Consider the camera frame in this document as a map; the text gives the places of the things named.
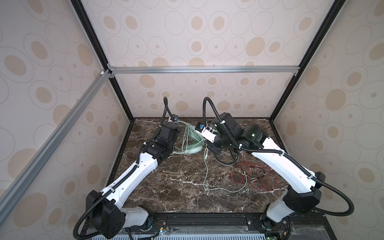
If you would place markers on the black frame post left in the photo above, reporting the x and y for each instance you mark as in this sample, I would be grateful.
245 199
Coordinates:
96 44

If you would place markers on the mint green headphones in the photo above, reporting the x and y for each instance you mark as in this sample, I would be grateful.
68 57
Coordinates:
192 141

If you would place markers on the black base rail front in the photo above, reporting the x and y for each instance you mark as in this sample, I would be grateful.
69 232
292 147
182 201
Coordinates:
225 226

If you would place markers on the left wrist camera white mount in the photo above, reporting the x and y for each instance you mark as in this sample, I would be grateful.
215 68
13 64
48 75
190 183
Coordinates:
174 118

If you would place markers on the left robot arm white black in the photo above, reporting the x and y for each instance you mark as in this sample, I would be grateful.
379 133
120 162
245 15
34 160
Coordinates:
104 213

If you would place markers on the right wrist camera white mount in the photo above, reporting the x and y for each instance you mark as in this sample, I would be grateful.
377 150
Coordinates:
205 132

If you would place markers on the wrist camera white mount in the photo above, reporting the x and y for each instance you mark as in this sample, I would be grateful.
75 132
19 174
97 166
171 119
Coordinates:
174 118
205 132

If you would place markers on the aluminium rail back wall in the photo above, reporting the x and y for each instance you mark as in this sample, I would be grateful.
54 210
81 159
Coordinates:
205 69

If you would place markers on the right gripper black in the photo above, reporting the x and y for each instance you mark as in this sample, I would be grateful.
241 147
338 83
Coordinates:
209 144

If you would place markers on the aluminium rail wall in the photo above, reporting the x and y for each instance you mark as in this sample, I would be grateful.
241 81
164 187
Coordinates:
21 184
205 69

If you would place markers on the white black headphones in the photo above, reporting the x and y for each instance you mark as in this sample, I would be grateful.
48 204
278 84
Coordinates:
228 158

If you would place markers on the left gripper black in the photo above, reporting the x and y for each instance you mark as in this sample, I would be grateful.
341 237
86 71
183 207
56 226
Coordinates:
175 135

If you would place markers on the black frame post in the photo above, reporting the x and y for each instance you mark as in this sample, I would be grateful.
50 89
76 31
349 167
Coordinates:
313 47
96 44

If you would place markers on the black frame post right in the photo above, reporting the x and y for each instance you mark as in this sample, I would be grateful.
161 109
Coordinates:
313 47

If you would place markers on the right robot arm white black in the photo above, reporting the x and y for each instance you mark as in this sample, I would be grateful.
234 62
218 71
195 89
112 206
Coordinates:
221 131

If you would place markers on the aluminium rail left wall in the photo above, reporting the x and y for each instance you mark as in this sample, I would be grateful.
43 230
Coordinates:
21 184

